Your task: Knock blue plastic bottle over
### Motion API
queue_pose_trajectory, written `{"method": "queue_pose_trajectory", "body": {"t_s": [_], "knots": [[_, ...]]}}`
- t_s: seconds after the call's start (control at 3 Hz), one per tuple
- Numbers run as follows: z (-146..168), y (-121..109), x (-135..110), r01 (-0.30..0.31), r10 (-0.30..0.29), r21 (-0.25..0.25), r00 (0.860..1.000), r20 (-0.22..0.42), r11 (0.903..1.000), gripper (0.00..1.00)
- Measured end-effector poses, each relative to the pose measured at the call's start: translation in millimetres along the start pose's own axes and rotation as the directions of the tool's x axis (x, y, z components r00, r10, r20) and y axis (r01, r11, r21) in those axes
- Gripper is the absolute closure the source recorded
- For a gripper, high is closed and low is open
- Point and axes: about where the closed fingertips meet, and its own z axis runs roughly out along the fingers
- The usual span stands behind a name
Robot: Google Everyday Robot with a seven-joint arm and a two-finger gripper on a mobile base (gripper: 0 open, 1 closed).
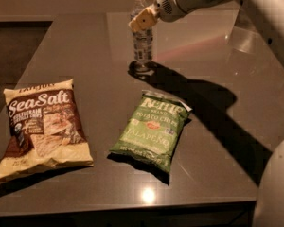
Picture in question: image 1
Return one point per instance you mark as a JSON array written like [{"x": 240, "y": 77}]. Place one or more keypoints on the Sea Salt chips bag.
[{"x": 46, "y": 132}]

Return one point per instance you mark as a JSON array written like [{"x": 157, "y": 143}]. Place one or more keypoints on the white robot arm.
[{"x": 264, "y": 100}]

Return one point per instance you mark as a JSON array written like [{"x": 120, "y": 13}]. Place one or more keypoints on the clear plastic water bottle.
[{"x": 142, "y": 41}]

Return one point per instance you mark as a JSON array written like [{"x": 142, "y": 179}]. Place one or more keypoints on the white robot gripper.
[{"x": 170, "y": 3}]

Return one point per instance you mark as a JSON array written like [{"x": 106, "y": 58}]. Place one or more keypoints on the green jalapeno chips bag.
[{"x": 153, "y": 130}]

